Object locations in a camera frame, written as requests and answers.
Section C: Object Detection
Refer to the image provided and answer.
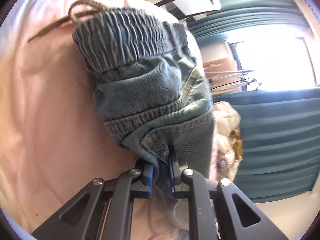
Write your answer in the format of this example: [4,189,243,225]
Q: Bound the blue denim jeans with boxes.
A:
[26,0,217,230]

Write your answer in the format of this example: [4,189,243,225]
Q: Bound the pile of cream clothes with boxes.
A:
[213,101,243,181]

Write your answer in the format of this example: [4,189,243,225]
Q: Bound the mustard yellow garment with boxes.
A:
[231,128,243,160]

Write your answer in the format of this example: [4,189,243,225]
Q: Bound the pastel pink bed duvet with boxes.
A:
[0,0,201,240]

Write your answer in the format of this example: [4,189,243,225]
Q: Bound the dark teal right curtain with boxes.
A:
[214,87,319,203]

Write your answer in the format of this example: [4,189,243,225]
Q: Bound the dark teal curtain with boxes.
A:
[187,0,310,39]
[214,87,319,203]

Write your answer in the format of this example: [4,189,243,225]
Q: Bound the beige hanging garment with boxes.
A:
[203,57,241,96]

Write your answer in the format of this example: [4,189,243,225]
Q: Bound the garment steamer stand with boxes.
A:
[205,69,262,94]

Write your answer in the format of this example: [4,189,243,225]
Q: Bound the dark teal left curtain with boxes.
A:
[187,0,310,39]

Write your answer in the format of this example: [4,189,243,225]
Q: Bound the white chair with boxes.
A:
[155,0,222,16]

